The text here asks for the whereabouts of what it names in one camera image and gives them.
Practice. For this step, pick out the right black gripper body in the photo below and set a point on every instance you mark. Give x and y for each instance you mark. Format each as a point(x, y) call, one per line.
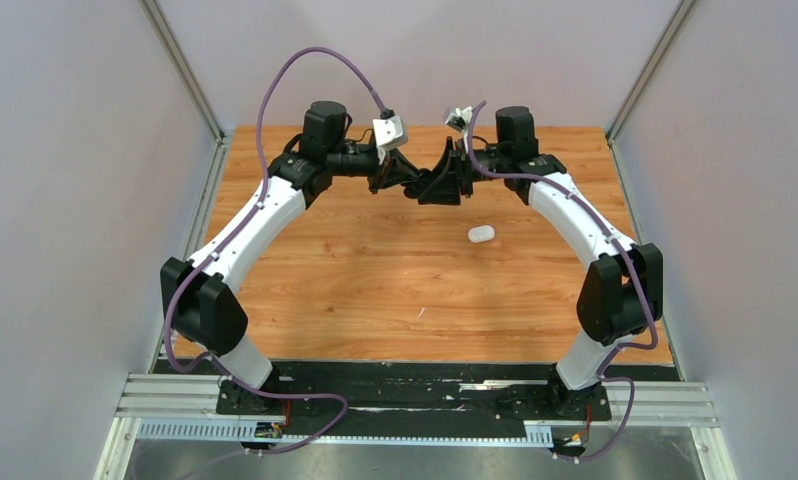
point(484, 164)

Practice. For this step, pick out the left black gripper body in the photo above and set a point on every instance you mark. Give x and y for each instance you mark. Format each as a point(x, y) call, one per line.
point(358, 163)

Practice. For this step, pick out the white earbud charging case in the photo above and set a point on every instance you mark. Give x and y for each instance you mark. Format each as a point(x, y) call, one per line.
point(481, 234)

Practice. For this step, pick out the black earbud charging case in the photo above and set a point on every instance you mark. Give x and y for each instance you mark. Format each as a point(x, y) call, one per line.
point(413, 189)

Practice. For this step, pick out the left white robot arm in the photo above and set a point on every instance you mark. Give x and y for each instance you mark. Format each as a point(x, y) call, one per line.
point(199, 293)

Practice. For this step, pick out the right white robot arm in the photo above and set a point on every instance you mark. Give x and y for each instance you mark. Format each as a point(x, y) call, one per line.
point(621, 299)

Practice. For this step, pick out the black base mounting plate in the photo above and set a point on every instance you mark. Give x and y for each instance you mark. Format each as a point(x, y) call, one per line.
point(408, 399)

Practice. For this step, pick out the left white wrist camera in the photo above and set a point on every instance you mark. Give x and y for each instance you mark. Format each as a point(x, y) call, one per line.
point(388, 134)

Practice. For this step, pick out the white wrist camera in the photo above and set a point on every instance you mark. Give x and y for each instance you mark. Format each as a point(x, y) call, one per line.
point(459, 119)
point(388, 134)

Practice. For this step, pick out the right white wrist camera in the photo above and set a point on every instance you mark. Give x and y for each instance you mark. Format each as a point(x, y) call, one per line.
point(459, 119)

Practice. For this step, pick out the aluminium frame rail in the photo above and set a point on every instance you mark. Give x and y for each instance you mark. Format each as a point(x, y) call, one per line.
point(169, 406)

